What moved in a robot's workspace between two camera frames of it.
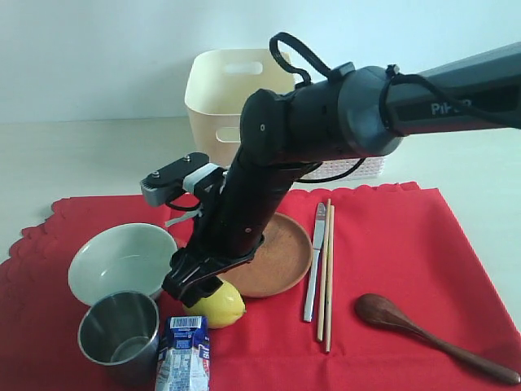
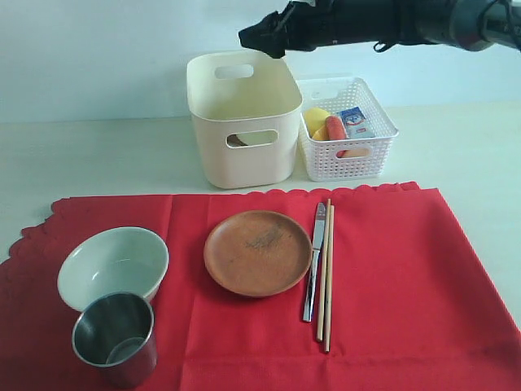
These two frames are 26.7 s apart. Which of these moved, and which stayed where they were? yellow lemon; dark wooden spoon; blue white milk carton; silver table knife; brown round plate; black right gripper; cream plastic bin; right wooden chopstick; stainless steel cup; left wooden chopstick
Moved: yellow lemon; blue white milk carton; dark wooden spoon; black right gripper
Stayed: brown round plate; cream plastic bin; stainless steel cup; right wooden chopstick; left wooden chopstick; silver table knife
